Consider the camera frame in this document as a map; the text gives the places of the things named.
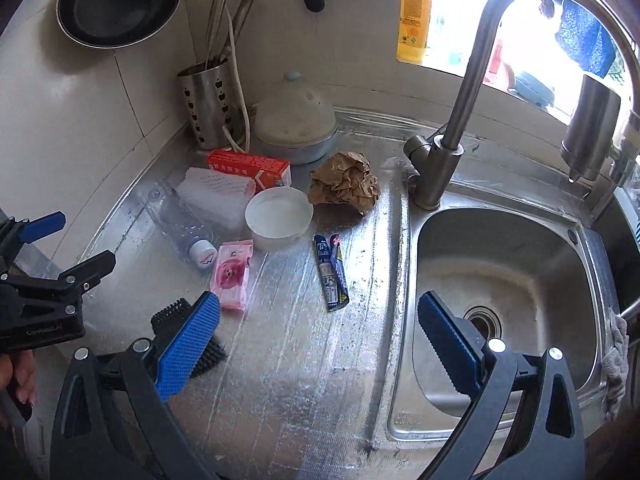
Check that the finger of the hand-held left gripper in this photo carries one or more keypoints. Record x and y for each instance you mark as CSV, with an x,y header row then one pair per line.
x,y
45,226
85,269

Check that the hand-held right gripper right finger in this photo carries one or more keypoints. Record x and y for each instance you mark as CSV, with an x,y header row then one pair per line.
x,y
447,345

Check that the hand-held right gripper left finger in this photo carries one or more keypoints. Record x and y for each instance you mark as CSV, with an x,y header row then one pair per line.
x,y
187,345

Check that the pink tissue packet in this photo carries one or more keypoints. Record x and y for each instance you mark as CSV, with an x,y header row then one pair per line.
x,y
231,275

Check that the clear plastic bottle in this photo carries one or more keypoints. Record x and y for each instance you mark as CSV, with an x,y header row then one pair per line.
x,y
182,227

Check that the blue snack wrapper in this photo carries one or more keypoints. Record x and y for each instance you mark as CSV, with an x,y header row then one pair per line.
x,y
331,272

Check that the white sponge cloth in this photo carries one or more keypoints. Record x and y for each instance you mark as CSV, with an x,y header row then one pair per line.
x,y
215,192

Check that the white plastic bowl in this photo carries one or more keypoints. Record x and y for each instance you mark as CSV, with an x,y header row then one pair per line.
x,y
277,216

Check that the red cardboard box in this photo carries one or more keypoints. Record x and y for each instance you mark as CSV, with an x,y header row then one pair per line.
x,y
247,166

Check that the brown paper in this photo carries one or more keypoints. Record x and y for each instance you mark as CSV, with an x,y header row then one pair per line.
x,y
345,185

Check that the person's left hand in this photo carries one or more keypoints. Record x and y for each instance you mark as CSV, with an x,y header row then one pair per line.
x,y
17,380

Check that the black scrub brush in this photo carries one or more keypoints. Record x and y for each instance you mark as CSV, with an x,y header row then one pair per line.
x,y
172,316

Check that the stainless steel sink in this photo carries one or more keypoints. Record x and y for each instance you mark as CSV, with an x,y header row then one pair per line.
x,y
500,290

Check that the grey rag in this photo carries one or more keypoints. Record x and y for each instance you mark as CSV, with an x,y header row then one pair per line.
x,y
617,360

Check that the steel utensil holder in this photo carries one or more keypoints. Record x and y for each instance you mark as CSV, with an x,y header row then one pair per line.
x,y
207,105

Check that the black frying pan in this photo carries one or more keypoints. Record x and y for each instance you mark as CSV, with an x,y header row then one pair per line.
x,y
117,2

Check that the egg steamer with clear dome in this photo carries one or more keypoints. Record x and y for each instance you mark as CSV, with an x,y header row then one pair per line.
x,y
295,122

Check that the steel kitchen faucet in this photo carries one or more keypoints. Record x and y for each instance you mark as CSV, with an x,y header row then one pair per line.
x,y
472,95

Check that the clear bottle with blue cap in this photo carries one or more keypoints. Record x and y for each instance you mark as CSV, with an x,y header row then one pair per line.
x,y
450,15

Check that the yellow bottle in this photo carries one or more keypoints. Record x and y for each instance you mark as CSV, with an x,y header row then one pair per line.
x,y
415,10

